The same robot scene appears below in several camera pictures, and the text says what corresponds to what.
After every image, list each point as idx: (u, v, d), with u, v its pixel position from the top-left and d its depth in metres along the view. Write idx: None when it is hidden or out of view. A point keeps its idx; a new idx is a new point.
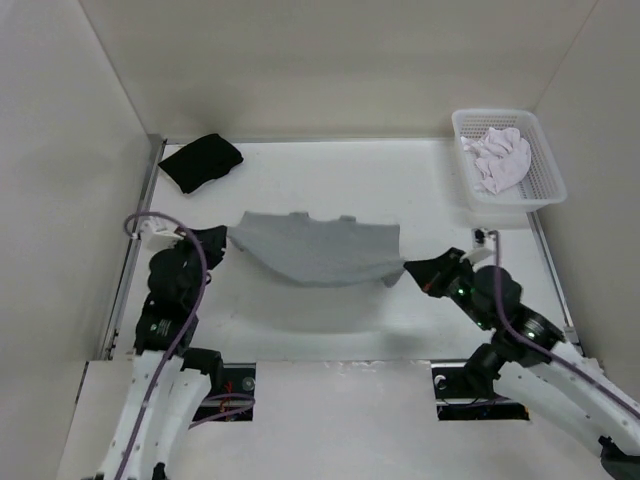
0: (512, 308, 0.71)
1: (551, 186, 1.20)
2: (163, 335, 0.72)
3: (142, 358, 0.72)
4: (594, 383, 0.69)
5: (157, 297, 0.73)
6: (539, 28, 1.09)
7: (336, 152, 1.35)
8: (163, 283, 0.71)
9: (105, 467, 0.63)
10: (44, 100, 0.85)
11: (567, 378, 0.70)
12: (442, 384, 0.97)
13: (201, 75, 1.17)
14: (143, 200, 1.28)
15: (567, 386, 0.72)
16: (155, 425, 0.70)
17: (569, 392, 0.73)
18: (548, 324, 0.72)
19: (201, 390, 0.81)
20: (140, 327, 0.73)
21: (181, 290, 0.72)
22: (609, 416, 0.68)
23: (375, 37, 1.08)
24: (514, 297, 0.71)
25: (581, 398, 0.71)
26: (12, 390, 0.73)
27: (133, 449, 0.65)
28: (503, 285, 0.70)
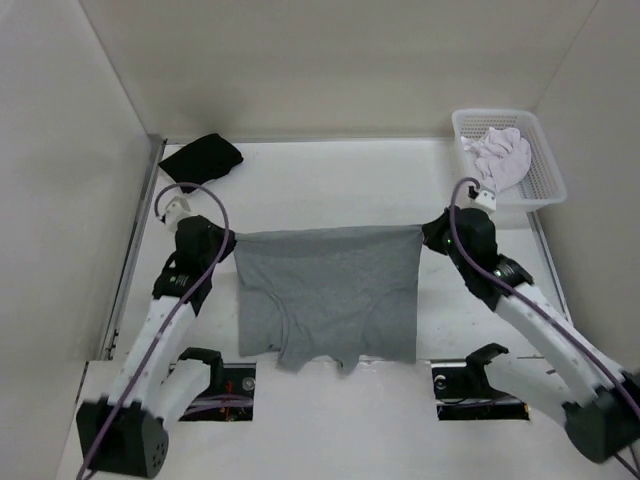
0: (485, 247, 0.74)
1: (551, 186, 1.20)
2: (181, 286, 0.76)
3: (159, 301, 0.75)
4: (549, 322, 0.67)
5: (179, 254, 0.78)
6: (538, 29, 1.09)
7: (335, 151, 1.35)
8: (187, 239, 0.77)
9: (111, 391, 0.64)
10: (44, 100, 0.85)
11: (525, 314, 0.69)
12: (441, 384, 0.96)
13: (200, 75, 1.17)
14: (143, 201, 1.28)
15: (528, 328, 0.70)
16: (162, 366, 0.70)
17: (528, 333, 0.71)
18: (519, 270, 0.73)
19: (201, 378, 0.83)
20: (159, 281, 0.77)
21: (204, 250, 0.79)
22: (560, 354, 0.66)
23: (373, 37, 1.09)
24: (490, 233, 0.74)
25: (546, 347, 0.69)
26: (11, 388, 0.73)
27: (143, 374, 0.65)
28: (468, 220, 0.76)
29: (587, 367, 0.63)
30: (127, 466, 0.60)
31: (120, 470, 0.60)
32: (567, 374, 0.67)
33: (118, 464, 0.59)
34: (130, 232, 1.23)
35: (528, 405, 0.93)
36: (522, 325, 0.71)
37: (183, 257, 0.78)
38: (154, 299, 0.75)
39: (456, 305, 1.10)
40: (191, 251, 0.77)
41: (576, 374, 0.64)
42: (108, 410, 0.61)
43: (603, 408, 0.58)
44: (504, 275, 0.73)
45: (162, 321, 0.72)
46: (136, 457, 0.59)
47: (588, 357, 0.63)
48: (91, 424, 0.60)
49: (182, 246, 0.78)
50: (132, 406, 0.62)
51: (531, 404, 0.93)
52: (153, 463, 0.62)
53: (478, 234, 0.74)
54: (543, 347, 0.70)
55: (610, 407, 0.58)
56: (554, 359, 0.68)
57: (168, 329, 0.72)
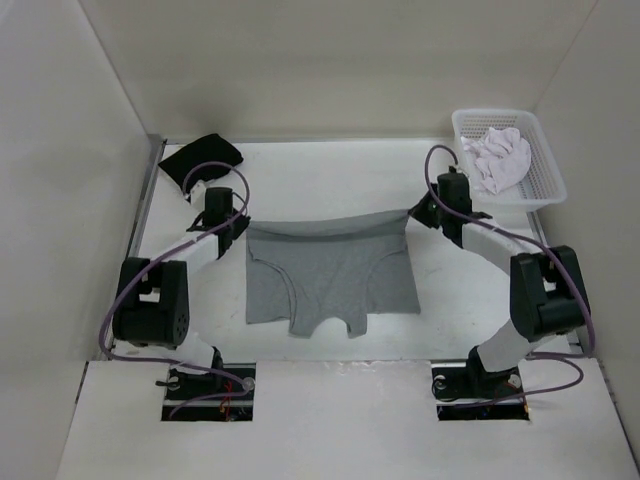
0: (459, 200, 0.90)
1: (551, 186, 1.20)
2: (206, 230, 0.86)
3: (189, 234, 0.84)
4: (493, 228, 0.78)
5: (209, 210, 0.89)
6: (538, 28, 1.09)
7: (336, 152, 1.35)
8: (214, 196, 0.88)
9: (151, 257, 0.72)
10: (44, 101, 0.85)
11: (476, 230, 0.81)
12: (441, 383, 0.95)
13: (200, 75, 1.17)
14: (143, 201, 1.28)
15: (488, 247, 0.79)
16: (193, 265, 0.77)
17: (484, 249, 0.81)
18: (483, 213, 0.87)
19: (206, 360, 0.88)
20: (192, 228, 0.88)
21: (227, 208, 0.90)
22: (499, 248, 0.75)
23: (373, 36, 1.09)
24: (462, 187, 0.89)
25: (492, 249, 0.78)
26: (10, 388, 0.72)
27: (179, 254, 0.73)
28: (446, 176, 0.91)
29: (518, 247, 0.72)
30: (152, 324, 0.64)
31: (147, 322, 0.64)
32: (506, 266, 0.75)
33: (140, 322, 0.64)
34: (130, 232, 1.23)
35: (528, 404, 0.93)
36: (483, 244, 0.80)
37: (212, 214, 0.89)
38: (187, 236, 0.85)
39: (456, 305, 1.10)
40: (218, 208, 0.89)
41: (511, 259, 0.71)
42: (146, 263, 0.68)
43: (523, 263, 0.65)
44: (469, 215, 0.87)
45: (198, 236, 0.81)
46: (164, 313, 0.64)
47: (517, 240, 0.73)
48: (132, 269, 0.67)
49: (211, 203, 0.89)
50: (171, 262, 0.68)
51: (530, 404, 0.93)
52: (177, 332, 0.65)
53: (450, 187, 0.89)
54: (492, 253, 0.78)
55: (532, 260, 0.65)
56: (503, 261, 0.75)
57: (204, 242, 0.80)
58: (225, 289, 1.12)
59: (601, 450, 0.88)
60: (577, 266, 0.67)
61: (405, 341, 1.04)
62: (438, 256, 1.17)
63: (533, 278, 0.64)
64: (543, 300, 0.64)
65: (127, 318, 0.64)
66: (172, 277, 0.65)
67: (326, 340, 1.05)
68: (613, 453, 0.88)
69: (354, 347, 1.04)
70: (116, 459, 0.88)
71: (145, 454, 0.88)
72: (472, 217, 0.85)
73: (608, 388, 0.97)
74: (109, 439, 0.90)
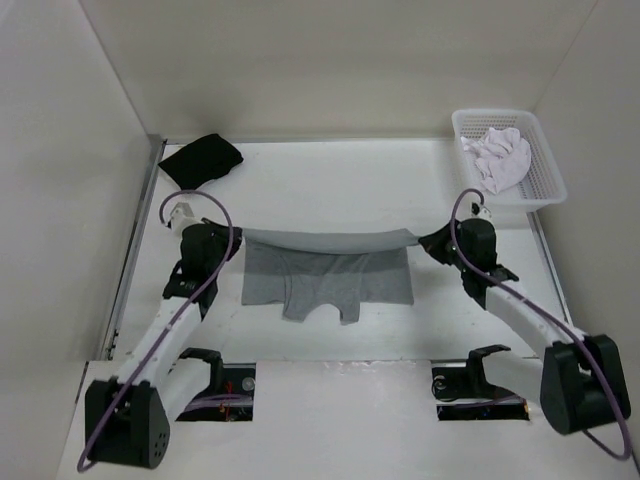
0: (485, 253, 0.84)
1: (551, 186, 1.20)
2: (190, 289, 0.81)
3: (168, 300, 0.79)
4: (521, 299, 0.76)
5: (187, 259, 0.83)
6: (538, 29, 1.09)
7: (335, 152, 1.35)
8: (192, 244, 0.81)
9: (120, 372, 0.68)
10: (44, 102, 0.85)
11: (504, 298, 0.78)
12: (441, 383, 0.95)
13: (199, 75, 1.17)
14: (143, 200, 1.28)
15: (513, 316, 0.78)
16: (171, 356, 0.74)
17: (510, 317, 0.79)
18: (509, 271, 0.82)
19: (201, 375, 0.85)
20: (169, 284, 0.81)
21: (210, 255, 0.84)
22: (531, 325, 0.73)
23: (373, 36, 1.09)
24: (490, 241, 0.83)
25: (520, 322, 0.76)
26: (11, 388, 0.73)
27: (150, 359, 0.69)
28: (473, 226, 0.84)
29: (551, 330, 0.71)
30: (130, 453, 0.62)
31: (122, 451, 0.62)
32: (535, 344, 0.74)
33: (115, 451, 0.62)
34: (130, 232, 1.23)
35: (528, 405, 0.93)
36: (508, 313, 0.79)
37: (191, 263, 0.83)
38: (164, 298, 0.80)
39: (455, 305, 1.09)
40: (197, 257, 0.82)
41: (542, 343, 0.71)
42: (115, 387, 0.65)
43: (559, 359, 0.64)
44: (493, 275, 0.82)
45: (171, 316, 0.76)
46: (138, 442, 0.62)
47: (552, 323, 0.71)
48: (99, 398, 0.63)
49: (189, 254, 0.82)
50: (141, 383, 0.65)
51: (531, 404, 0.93)
52: (155, 453, 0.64)
53: (478, 243, 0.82)
54: (519, 324, 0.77)
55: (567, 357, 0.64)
56: (533, 339, 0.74)
57: (179, 322, 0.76)
58: (225, 289, 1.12)
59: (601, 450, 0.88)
60: (616, 359, 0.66)
61: (405, 341, 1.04)
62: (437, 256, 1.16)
63: (568, 375, 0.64)
64: (579, 398, 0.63)
65: (101, 449, 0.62)
66: (140, 405, 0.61)
67: (326, 338, 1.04)
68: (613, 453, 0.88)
69: (353, 347, 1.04)
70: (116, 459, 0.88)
71: None
72: (496, 278, 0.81)
73: None
74: None
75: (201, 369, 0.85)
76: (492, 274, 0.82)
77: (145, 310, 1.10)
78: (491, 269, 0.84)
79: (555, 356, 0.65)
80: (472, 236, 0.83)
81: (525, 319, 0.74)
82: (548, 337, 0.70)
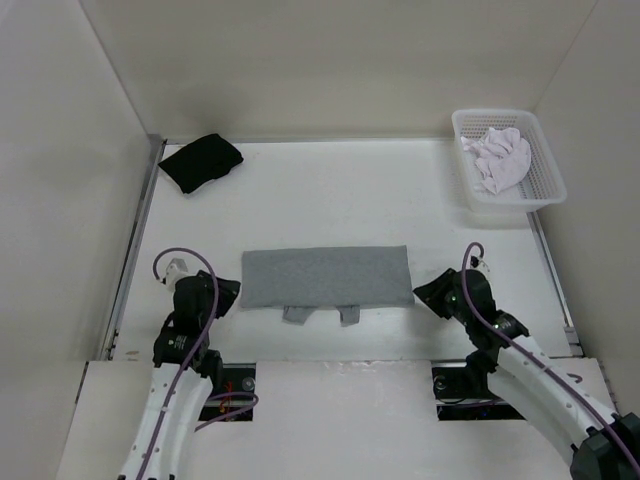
0: (483, 302, 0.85)
1: (551, 187, 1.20)
2: (182, 346, 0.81)
3: (162, 369, 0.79)
4: (542, 369, 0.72)
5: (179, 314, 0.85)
6: (537, 28, 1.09)
7: (335, 151, 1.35)
8: (187, 297, 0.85)
9: (126, 468, 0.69)
10: (44, 101, 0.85)
11: (521, 363, 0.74)
12: (441, 384, 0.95)
13: (199, 75, 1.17)
14: (143, 200, 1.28)
15: (532, 383, 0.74)
16: (171, 433, 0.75)
17: (527, 384, 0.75)
18: (516, 323, 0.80)
19: (204, 391, 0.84)
20: (160, 344, 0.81)
21: (201, 307, 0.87)
22: (554, 400, 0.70)
23: (372, 36, 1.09)
24: (484, 289, 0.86)
25: (541, 393, 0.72)
26: (10, 388, 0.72)
27: (153, 450, 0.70)
28: (469, 278, 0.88)
29: (580, 410, 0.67)
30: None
31: None
32: (559, 416, 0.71)
33: None
34: (130, 233, 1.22)
35: None
36: (526, 379, 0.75)
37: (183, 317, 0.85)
38: (157, 368, 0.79)
39: None
40: (190, 311, 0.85)
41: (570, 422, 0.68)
42: None
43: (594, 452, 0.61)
44: (500, 328, 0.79)
45: (165, 390, 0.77)
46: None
47: (578, 402, 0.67)
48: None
49: (183, 306, 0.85)
50: None
51: None
52: None
53: (474, 292, 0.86)
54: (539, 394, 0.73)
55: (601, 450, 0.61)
56: (557, 413, 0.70)
57: (173, 397, 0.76)
58: None
59: None
60: None
61: (405, 341, 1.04)
62: (437, 257, 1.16)
63: (604, 470, 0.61)
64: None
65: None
66: None
67: (326, 339, 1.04)
68: None
69: (353, 347, 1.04)
70: (117, 459, 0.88)
71: None
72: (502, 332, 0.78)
73: (609, 388, 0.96)
74: (110, 439, 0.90)
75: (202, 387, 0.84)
76: (499, 327, 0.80)
77: (145, 310, 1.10)
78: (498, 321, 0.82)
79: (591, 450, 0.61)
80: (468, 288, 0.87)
81: (546, 391, 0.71)
82: (576, 417, 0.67)
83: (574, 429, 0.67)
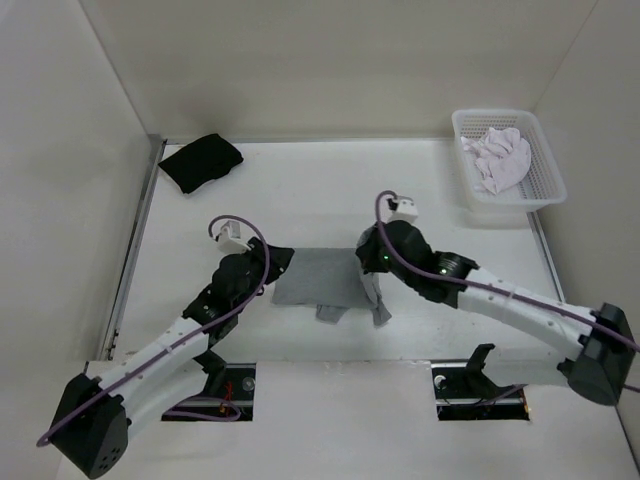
0: (420, 252, 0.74)
1: (552, 186, 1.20)
2: (208, 317, 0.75)
3: (185, 320, 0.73)
4: (509, 295, 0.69)
5: (214, 286, 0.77)
6: (536, 29, 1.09)
7: (335, 151, 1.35)
8: (224, 276, 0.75)
9: (105, 375, 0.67)
10: (45, 102, 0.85)
11: (486, 299, 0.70)
12: (441, 384, 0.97)
13: (199, 76, 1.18)
14: (143, 200, 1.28)
15: (513, 317, 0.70)
16: (160, 375, 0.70)
17: (497, 315, 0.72)
18: (464, 260, 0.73)
19: (196, 385, 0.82)
20: (191, 304, 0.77)
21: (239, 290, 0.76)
22: (533, 322, 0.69)
23: (372, 37, 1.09)
24: (417, 237, 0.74)
25: (514, 319, 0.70)
26: (9, 389, 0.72)
27: (136, 376, 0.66)
28: (393, 233, 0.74)
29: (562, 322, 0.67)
30: (78, 453, 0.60)
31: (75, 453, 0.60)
32: (541, 337, 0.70)
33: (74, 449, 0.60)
34: (130, 233, 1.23)
35: (527, 404, 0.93)
36: (491, 310, 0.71)
37: (218, 291, 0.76)
38: (181, 317, 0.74)
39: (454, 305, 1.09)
40: (225, 289, 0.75)
41: (558, 338, 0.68)
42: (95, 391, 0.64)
43: (596, 360, 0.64)
44: (449, 273, 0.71)
45: (178, 338, 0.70)
46: (87, 451, 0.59)
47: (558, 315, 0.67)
48: (75, 395, 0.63)
49: (218, 282, 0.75)
50: (115, 396, 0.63)
51: (530, 404, 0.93)
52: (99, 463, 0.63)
53: (407, 248, 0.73)
54: (511, 320, 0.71)
55: (600, 354, 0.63)
56: (539, 334, 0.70)
57: (181, 346, 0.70)
58: None
59: (600, 452, 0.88)
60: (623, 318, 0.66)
61: (406, 342, 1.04)
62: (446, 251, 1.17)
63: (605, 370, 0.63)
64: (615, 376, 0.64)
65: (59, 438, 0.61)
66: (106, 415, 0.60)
67: (325, 339, 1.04)
68: (613, 454, 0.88)
69: (353, 347, 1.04)
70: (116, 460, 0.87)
71: (145, 454, 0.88)
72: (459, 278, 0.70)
73: None
74: None
75: (196, 376, 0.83)
76: (447, 272, 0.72)
77: (143, 310, 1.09)
78: (437, 264, 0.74)
79: (592, 358, 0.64)
80: (402, 247, 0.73)
81: (521, 317, 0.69)
82: (563, 332, 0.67)
83: (562, 342, 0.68)
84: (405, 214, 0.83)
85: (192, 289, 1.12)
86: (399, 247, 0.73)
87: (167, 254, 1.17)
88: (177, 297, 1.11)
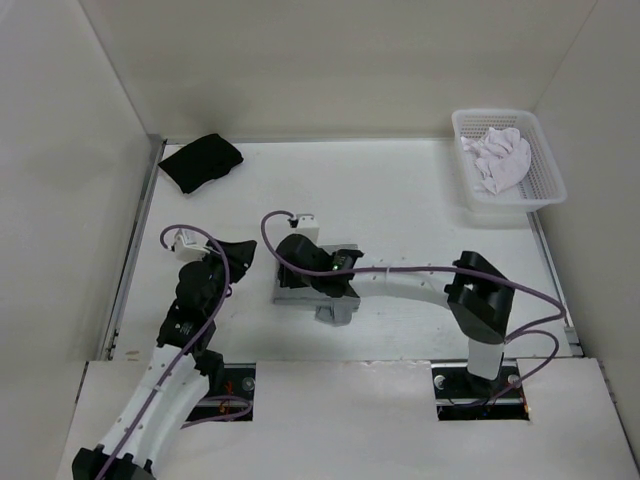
0: (312, 256, 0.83)
1: (552, 186, 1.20)
2: (184, 335, 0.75)
3: (162, 349, 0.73)
4: (386, 270, 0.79)
5: (181, 303, 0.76)
6: (537, 29, 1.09)
7: (334, 151, 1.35)
8: (186, 291, 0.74)
9: (106, 438, 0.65)
10: (45, 102, 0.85)
11: (371, 280, 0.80)
12: (441, 384, 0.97)
13: (199, 76, 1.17)
14: (143, 200, 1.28)
15: (400, 288, 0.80)
16: (161, 413, 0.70)
17: (388, 292, 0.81)
18: (352, 254, 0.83)
19: (202, 388, 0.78)
20: (164, 327, 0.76)
21: (206, 297, 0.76)
22: (411, 286, 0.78)
23: (371, 36, 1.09)
24: (307, 244, 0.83)
25: (398, 289, 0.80)
26: (9, 388, 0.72)
27: (137, 427, 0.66)
28: (286, 247, 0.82)
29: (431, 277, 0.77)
30: None
31: None
32: (428, 299, 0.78)
33: None
34: (129, 232, 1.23)
35: (528, 404, 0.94)
36: (382, 287, 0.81)
37: (186, 305, 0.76)
38: (157, 346, 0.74)
39: None
40: (192, 303, 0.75)
41: (433, 294, 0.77)
42: (104, 458, 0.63)
43: (464, 303, 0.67)
44: (341, 267, 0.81)
45: (162, 371, 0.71)
46: None
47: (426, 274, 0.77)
48: (82, 471, 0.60)
49: (182, 299, 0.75)
50: (125, 459, 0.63)
51: (530, 404, 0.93)
52: None
53: (299, 257, 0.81)
54: (401, 292, 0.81)
55: (467, 296, 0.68)
56: (424, 296, 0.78)
57: (168, 379, 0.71)
58: None
59: (600, 453, 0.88)
60: (484, 261, 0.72)
61: (404, 342, 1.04)
62: (446, 251, 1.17)
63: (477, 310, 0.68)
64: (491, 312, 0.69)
65: None
66: None
67: (325, 340, 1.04)
68: (613, 454, 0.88)
69: (352, 347, 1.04)
70: None
71: None
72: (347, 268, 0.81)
73: (608, 388, 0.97)
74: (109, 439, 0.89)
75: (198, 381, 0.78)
76: (340, 266, 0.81)
77: (143, 310, 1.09)
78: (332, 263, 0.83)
79: (459, 303, 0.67)
80: (294, 257, 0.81)
81: (400, 286, 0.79)
82: (432, 286, 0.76)
83: (437, 296, 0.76)
84: (304, 228, 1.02)
85: None
86: (293, 258, 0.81)
87: (167, 253, 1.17)
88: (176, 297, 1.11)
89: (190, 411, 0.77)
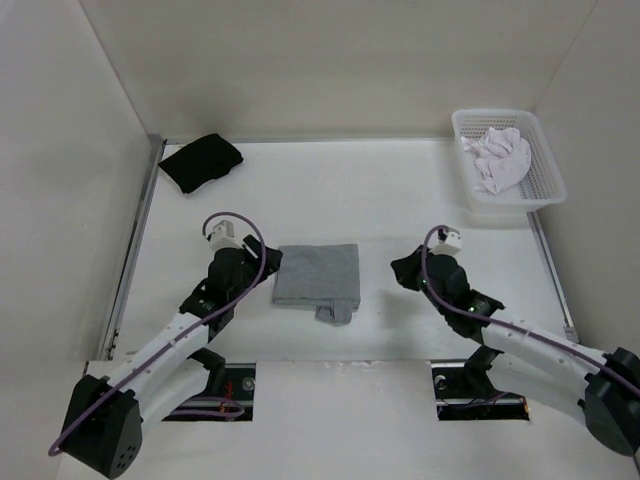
0: (460, 290, 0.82)
1: (552, 186, 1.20)
2: (206, 309, 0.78)
3: (183, 313, 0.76)
4: (526, 333, 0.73)
5: (210, 281, 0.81)
6: (536, 29, 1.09)
7: (334, 151, 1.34)
8: (220, 269, 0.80)
9: (113, 375, 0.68)
10: (44, 102, 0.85)
11: (506, 335, 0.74)
12: (442, 384, 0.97)
13: (199, 76, 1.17)
14: (143, 200, 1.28)
15: (534, 357, 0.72)
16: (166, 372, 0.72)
17: (515, 353, 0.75)
18: (493, 302, 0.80)
19: (198, 382, 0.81)
20: (188, 299, 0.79)
21: (233, 281, 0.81)
22: (544, 358, 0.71)
23: (371, 36, 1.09)
24: (460, 277, 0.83)
25: (529, 356, 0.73)
26: (9, 389, 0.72)
27: (144, 371, 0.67)
28: (440, 269, 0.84)
29: (572, 360, 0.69)
30: (96, 456, 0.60)
31: (90, 454, 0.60)
32: (558, 378, 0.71)
33: (89, 450, 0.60)
34: (130, 232, 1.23)
35: (528, 404, 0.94)
36: (514, 347, 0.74)
37: (214, 284, 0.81)
38: (178, 312, 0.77)
39: None
40: (221, 280, 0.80)
41: (566, 376, 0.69)
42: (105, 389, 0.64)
43: (602, 397, 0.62)
44: (477, 311, 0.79)
45: (179, 332, 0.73)
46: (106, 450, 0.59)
47: (569, 353, 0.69)
48: (84, 395, 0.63)
49: (213, 275, 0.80)
50: (126, 392, 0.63)
51: (531, 404, 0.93)
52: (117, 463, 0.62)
53: (448, 284, 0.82)
54: (529, 359, 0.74)
55: (607, 392, 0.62)
56: (555, 373, 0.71)
57: (183, 340, 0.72)
58: None
59: (600, 453, 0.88)
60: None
61: (404, 342, 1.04)
62: None
63: (615, 412, 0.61)
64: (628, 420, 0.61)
65: (72, 442, 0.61)
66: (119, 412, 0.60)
67: (325, 340, 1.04)
68: (613, 454, 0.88)
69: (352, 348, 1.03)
70: None
71: (146, 455, 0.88)
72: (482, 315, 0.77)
73: None
74: None
75: (199, 373, 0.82)
76: (475, 310, 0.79)
77: (143, 310, 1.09)
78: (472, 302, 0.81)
79: (596, 395, 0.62)
80: (444, 281, 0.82)
81: (536, 353, 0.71)
82: (571, 368, 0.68)
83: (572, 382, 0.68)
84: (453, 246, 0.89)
85: (191, 289, 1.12)
86: (443, 281, 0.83)
87: (167, 254, 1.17)
88: (176, 297, 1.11)
89: (186, 394, 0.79)
